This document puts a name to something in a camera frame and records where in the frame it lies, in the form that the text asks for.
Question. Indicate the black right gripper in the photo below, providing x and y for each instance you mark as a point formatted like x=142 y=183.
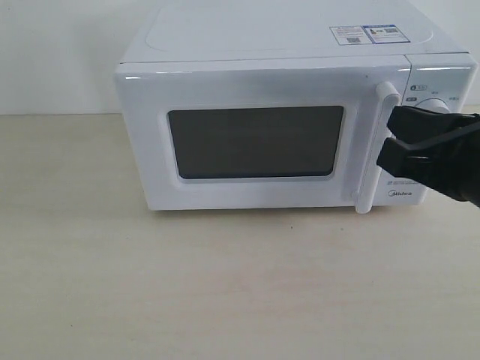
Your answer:
x=435 y=149

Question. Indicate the white microwave door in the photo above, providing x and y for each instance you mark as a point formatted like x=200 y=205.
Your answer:
x=260 y=133

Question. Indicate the white microwave oven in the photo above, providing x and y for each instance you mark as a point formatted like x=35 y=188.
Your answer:
x=222 y=31

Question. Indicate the white upper control knob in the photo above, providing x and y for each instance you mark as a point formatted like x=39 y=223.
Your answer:
x=434 y=105

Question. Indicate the blue white label sticker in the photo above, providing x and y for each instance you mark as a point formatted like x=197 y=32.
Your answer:
x=368 y=34

